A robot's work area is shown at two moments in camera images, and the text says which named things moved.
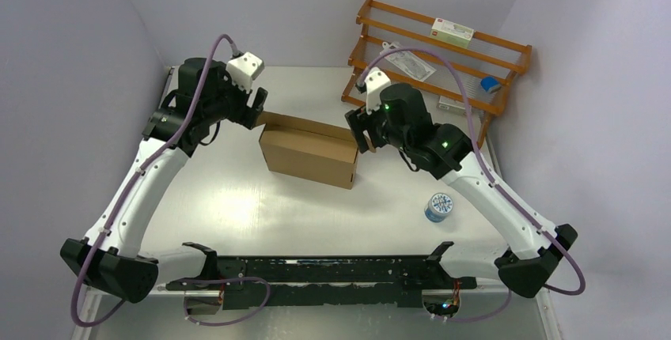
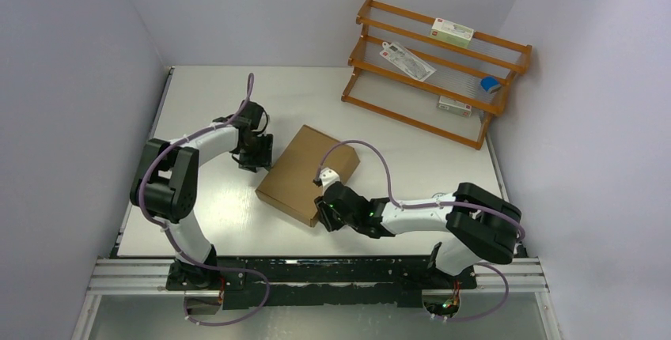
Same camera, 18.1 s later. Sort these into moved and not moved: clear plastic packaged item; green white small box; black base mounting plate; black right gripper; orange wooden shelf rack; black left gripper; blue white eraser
Moved: black left gripper; black right gripper
Not moved: clear plastic packaged item; black base mounting plate; orange wooden shelf rack; blue white eraser; green white small box
